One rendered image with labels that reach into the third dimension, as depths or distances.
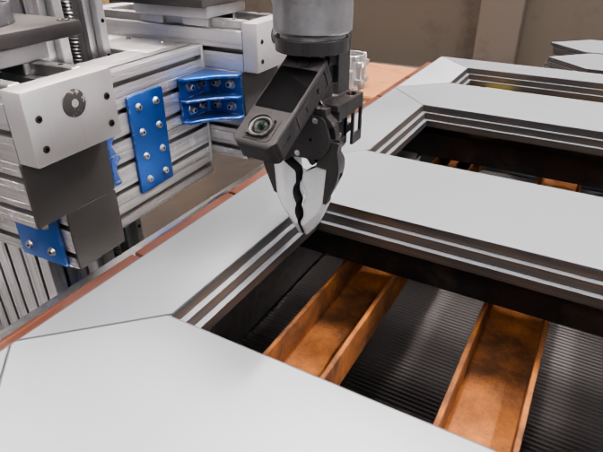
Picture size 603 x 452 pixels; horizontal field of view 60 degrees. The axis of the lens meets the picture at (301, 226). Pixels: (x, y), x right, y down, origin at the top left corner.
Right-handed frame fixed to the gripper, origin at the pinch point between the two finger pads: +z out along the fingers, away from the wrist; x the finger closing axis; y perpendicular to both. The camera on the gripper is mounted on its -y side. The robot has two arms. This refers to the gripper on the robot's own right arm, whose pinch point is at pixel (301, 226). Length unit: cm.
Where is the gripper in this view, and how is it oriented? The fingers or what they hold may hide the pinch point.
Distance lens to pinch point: 58.7
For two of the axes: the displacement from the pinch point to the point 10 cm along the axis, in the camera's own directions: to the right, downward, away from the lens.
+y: 4.9, -4.4, 7.5
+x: -8.7, -2.5, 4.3
